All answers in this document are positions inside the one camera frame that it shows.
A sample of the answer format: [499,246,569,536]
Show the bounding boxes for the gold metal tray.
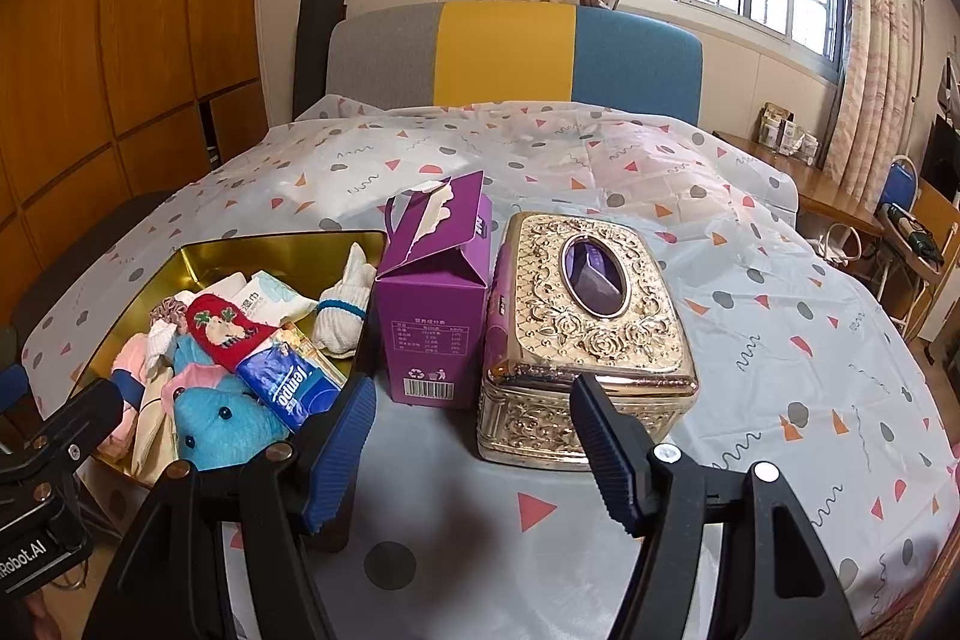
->
[67,229,389,484]

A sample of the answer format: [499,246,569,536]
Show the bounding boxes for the ornate gold tissue box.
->
[477,211,700,471]

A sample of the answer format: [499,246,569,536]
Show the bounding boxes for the red christmas sock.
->
[185,294,277,372]

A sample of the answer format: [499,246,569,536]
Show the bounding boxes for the blue plush toy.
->
[161,335,290,471]

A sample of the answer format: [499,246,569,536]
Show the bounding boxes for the white wet wipes pack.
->
[229,271,316,326]

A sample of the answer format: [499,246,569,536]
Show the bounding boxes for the pink towel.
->
[98,333,148,461]

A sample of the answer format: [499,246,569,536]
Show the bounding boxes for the bottles on side table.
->
[755,103,818,166]

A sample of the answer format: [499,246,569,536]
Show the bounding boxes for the white foam pad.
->
[172,271,247,305]

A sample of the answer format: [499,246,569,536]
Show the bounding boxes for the white work glove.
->
[311,242,376,359]

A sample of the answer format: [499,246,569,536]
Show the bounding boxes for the wooden side table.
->
[716,131,882,241]

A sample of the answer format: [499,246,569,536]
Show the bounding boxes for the blue tempo tissue pack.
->
[235,328,347,431]

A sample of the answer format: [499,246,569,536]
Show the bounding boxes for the white waffle cloth roll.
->
[143,320,179,380]

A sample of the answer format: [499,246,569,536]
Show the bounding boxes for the purple cardboard box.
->
[373,170,493,409]

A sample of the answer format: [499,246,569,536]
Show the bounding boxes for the black television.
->
[921,115,960,202]

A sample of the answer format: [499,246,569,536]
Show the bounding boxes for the right patterned curtain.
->
[823,0,919,209]

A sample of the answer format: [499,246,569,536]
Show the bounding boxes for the brown scrunchie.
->
[148,296,189,333]

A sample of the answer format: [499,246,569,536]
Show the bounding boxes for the beige mesh cloth roll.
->
[130,367,178,486]

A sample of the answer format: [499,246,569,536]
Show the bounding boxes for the wooden wardrobe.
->
[2,0,267,312]

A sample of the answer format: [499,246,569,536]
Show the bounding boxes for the white tote bag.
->
[809,223,864,268]

